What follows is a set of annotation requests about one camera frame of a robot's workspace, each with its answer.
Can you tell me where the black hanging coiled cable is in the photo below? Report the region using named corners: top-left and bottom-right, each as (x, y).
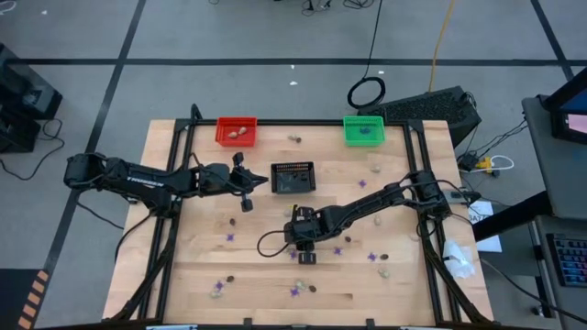
top-left (346, 0), bottom-right (387, 110)

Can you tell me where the white paper sheet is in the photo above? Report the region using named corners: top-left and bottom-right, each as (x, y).
top-left (467, 200), bottom-right (504, 254)

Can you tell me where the desk monitor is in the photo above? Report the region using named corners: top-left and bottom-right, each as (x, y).
top-left (543, 67), bottom-right (587, 146)

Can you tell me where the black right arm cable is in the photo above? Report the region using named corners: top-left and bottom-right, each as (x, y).
top-left (256, 228), bottom-right (299, 259)

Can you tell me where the red plastic basket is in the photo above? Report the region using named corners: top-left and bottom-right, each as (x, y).
top-left (215, 115), bottom-right (259, 149)

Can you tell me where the black orange striped mat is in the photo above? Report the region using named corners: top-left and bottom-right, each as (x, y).
top-left (0, 268), bottom-right (50, 330)

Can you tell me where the grey desk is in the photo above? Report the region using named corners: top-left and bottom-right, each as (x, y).
top-left (521, 93), bottom-right (587, 221)
top-left (526, 214), bottom-right (587, 330)

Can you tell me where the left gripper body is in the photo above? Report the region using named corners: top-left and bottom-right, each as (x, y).
top-left (197, 151), bottom-right (255, 214)

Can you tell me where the backlit keyboard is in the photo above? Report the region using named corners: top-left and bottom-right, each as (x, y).
top-left (545, 232), bottom-right (587, 289)

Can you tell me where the yellow hanging cable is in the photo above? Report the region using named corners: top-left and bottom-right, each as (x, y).
top-left (427, 0), bottom-right (456, 93)

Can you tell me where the black floor cable bundle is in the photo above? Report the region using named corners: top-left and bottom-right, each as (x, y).
top-left (300, 0), bottom-right (368, 11)

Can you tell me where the black equipment cart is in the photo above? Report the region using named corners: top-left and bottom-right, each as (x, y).
top-left (0, 43), bottom-right (64, 155)

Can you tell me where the black desk beam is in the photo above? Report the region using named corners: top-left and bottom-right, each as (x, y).
top-left (471, 191), bottom-right (554, 243)

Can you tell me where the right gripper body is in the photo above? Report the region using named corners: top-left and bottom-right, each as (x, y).
top-left (295, 206), bottom-right (325, 266)

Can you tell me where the crumpled white plastic bag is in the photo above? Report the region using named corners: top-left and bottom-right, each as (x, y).
top-left (441, 238), bottom-right (477, 280)

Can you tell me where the green plastic basket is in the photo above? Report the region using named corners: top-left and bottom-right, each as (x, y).
top-left (342, 115), bottom-right (386, 148)

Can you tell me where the black plastic basket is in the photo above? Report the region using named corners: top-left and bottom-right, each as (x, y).
top-left (270, 160), bottom-right (317, 195)

